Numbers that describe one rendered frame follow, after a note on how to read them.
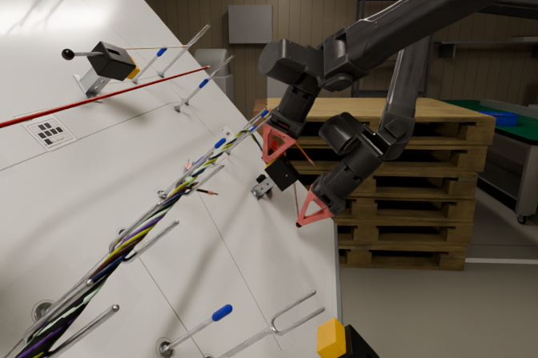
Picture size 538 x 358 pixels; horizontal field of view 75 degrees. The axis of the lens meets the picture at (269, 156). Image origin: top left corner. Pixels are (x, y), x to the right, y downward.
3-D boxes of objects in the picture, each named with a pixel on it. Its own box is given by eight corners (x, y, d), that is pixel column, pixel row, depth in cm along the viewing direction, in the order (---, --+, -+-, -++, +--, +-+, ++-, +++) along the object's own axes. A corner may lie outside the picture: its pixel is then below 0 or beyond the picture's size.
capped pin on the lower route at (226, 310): (159, 358, 32) (227, 314, 29) (158, 341, 33) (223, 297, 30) (172, 359, 33) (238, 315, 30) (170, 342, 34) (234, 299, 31)
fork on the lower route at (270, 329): (218, 373, 36) (329, 308, 32) (207, 378, 35) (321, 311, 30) (212, 353, 37) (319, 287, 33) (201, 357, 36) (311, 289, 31)
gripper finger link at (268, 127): (246, 156, 67) (268, 112, 64) (255, 147, 74) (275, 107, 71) (279, 174, 66) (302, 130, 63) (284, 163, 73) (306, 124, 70)
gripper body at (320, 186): (311, 191, 65) (340, 162, 62) (317, 177, 74) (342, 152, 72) (338, 215, 64) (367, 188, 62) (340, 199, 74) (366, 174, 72)
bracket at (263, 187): (257, 200, 70) (276, 186, 69) (250, 191, 70) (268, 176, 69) (262, 193, 75) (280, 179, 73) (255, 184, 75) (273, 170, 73)
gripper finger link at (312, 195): (284, 215, 69) (317, 183, 66) (291, 203, 76) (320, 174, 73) (310, 239, 69) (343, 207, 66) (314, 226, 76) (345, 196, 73)
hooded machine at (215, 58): (202, 128, 648) (198, 49, 608) (234, 129, 643) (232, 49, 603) (191, 137, 582) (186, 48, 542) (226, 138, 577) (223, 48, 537)
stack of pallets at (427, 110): (417, 208, 317) (431, 97, 289) (472, 271, 225) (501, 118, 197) (262, 205, 322) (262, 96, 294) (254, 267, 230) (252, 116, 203)
